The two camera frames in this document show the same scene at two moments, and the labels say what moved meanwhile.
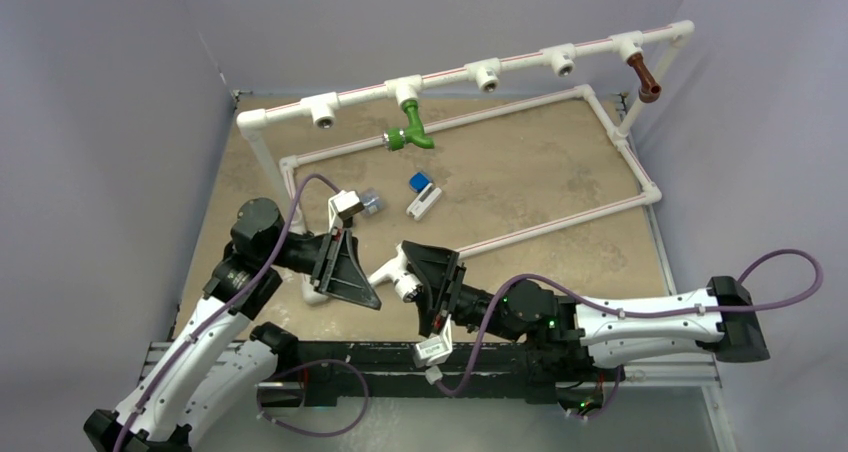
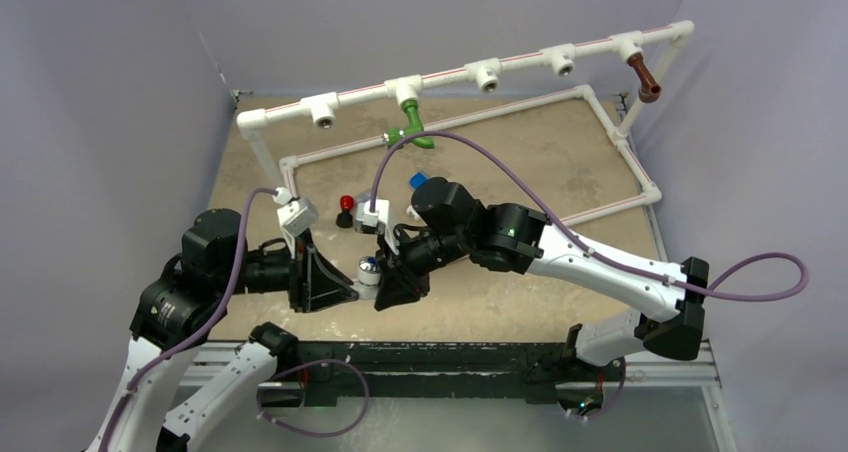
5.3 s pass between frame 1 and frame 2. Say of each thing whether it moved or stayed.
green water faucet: stayed
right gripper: moved
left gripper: moved
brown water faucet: stayed
